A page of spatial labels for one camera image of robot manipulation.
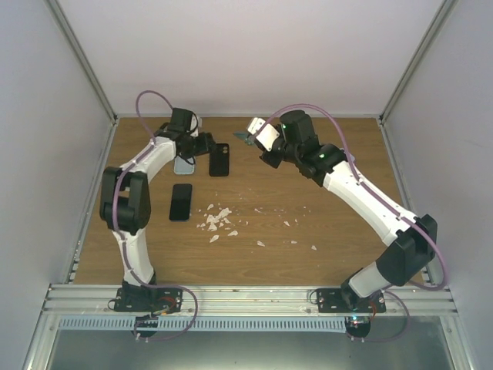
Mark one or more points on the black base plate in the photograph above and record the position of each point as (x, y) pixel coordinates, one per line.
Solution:
(329, 300)
(132, 298)

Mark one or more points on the grey slotted cable duct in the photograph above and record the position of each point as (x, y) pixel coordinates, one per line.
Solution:
(177, 323)

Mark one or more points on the aluminium front rail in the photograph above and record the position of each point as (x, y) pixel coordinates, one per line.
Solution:
(92, 299)

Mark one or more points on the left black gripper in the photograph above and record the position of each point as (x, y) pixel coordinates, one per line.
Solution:
(207, 142)

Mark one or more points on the black cased phone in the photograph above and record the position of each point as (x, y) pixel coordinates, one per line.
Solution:
(219, 160)

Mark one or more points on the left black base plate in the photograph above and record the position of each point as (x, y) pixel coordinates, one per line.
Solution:
(132, 298)

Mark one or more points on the light blue phone case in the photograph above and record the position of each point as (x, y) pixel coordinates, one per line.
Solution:
(184, 167)

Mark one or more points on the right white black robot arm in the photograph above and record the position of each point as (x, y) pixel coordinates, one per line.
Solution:
(410, 240)

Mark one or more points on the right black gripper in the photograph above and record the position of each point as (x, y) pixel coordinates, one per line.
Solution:
(273, 162)

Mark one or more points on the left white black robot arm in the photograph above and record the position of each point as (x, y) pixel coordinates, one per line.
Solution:
(125, 203)

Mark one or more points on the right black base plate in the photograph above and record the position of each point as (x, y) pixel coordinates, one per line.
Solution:
(329, 300)

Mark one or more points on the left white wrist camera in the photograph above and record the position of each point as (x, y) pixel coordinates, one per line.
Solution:
(196, 124)

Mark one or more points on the white debris pieces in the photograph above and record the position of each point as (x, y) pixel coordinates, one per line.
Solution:
(254, 217)

